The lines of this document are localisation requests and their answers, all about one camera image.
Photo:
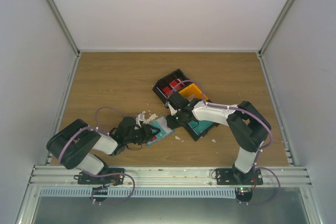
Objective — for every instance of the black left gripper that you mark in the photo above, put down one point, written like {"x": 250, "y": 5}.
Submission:
{"x": 147, "y": 133}

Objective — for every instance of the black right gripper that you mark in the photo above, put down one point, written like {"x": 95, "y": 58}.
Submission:
{"x": 172, "y": 125}

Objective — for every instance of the blue card holder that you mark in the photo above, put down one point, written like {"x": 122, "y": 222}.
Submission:
{"x": 150, "y": 143}

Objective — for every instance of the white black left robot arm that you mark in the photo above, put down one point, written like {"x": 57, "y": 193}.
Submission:
{"x": 72, "y": 145}

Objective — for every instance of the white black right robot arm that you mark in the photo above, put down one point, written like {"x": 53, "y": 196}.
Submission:
{"x": 250, "y": 129}

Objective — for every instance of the black bin near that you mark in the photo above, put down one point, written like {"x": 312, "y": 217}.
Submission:
{"x": 193, "y": 135}

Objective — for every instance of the orange bin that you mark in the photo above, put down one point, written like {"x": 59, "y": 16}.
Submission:
{"x": 190, "y": 91}

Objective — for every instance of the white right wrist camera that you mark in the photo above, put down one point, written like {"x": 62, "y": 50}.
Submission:
{"x": 173, "y": 111}

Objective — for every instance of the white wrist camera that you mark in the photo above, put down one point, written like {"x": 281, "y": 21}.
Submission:
{"x": 140, "y": 118}
{"x": 173, "y": 111}

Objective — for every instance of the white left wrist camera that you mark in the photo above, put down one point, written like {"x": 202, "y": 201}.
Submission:
{"x": 140, "y": 118}

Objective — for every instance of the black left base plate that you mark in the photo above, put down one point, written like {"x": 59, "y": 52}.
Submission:
{"x": 114, "y": 178}

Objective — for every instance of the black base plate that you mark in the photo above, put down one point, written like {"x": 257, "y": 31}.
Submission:
{"x": 225, "y": 176}
{"x": 114, "y": 178}

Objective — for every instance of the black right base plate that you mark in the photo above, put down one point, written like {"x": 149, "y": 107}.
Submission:
{"x": 225, "y": 176}

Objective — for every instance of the grey slotted cable duct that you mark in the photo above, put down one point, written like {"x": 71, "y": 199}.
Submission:
{"x": 143, "y": 192}

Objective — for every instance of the aluminium front rail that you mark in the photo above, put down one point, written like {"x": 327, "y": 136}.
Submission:
{"x": 146, "y": 176}

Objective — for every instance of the aluminium frame post right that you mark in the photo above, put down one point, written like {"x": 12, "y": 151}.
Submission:
{"x": 280, "y": 18}

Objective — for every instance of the aluminium frame post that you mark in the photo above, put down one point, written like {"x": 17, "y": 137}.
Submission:
{"x": 280, "y": 18}
{"x": 54, "y": 9}

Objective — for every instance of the aluminium frame post left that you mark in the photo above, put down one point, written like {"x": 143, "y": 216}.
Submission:
{"x": 54, "y": 9}

